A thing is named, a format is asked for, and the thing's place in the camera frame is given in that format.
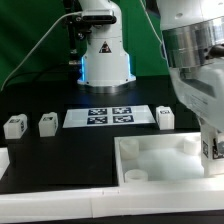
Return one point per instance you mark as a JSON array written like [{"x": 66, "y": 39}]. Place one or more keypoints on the white square tabletop tray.
[{"x": 166, "y": 158}]

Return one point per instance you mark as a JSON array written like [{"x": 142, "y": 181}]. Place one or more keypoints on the white front rail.
[{"x": 128, "y": 199}]

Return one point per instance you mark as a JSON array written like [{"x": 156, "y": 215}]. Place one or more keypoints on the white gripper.
[{"x": 201, "y": 89}]

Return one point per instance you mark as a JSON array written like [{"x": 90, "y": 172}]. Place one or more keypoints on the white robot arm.
[{"x": 193, "y": 43}]

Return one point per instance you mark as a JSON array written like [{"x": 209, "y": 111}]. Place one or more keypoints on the white left obstacle block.
[{"x": 4, "y": 161}]

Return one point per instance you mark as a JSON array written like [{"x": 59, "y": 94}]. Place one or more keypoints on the white sheet with tags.
[{"x": 108, "y": 116}]

